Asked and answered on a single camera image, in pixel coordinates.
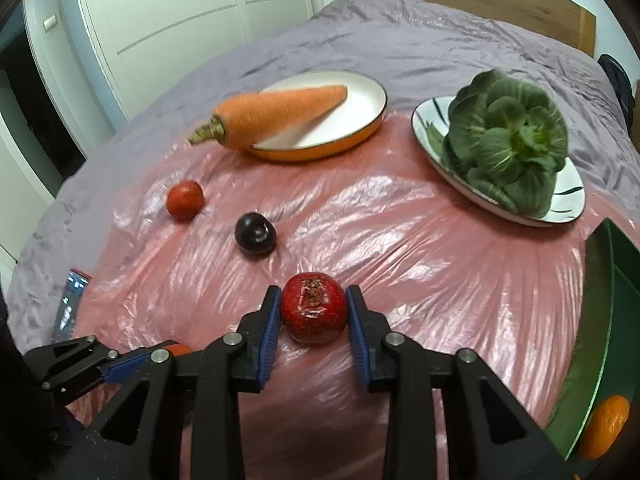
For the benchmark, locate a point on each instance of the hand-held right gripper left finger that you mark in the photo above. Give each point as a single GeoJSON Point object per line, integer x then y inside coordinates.
{"type": "Point", "coordinates": [267, 345]}

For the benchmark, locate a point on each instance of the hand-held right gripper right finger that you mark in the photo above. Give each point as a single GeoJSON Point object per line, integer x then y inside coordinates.
{"type": "Point", "coordinates": [360, 345]}

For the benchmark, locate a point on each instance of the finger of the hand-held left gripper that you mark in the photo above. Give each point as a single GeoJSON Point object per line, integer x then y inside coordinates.
{"type": "Point", "coordinates": [65, 365]}
{"type": "Point", "coordinates": [130, 364]}

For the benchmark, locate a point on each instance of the small orange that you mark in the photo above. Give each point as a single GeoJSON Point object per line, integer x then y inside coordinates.
{"type": "Point", "coordinates": [179, 350]}
{"type": "Point", "coordinates": [605, 427]}

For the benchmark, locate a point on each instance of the mottled small red apple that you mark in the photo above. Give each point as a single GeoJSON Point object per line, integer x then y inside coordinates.
{"type": "Point", "coordinates": [314, 307]}

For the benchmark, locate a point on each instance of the green tray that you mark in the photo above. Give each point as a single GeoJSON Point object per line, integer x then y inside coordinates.
{"type": "Point", "coordinates": [600, 310]}

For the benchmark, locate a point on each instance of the red-cased smartphone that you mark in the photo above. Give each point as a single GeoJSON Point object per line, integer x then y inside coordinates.
{"type": "Point", "coordinates": [70, 305]}

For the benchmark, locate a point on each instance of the pink plastic sheet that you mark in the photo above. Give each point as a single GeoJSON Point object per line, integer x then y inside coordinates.
{"type": "Point", "coordinates": [400, 260]}

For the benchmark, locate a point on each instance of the dark purple plum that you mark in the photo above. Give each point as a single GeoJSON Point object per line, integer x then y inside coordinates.
{"type": "Point", "coordinates": [255, 233]}

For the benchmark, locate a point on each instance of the small round red fruit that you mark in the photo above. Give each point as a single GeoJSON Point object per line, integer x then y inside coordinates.
{"type": "Point", "coordinates": [185, 200]}

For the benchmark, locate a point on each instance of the carrot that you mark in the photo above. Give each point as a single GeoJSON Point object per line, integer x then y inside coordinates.
{"type": "Point", "coordinates": [270, 112]}

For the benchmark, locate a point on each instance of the orange-rimmed white plate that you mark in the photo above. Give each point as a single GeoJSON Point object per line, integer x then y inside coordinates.
{"type": "Point", "coordinates": [355, 110]}

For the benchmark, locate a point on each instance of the green bok choy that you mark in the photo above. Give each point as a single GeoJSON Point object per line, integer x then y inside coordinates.
{"type": "Point", "coordinates": [505, 145]}

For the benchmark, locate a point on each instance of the white striped plate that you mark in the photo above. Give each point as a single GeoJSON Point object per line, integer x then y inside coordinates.
{"type": "Point", "coordinates": [567, 202]}

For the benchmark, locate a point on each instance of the white wardrobe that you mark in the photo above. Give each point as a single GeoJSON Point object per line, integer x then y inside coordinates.
{"type": "Point", "coordinates": [175, 10]}

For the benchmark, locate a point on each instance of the black backpack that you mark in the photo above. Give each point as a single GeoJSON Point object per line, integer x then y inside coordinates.
{"type": "Point", "coordinates": [617, 85]}

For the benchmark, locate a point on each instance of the wall light switch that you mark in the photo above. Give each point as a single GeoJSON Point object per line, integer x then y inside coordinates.
{"type": "Point", "coordinates": [50, 22]}

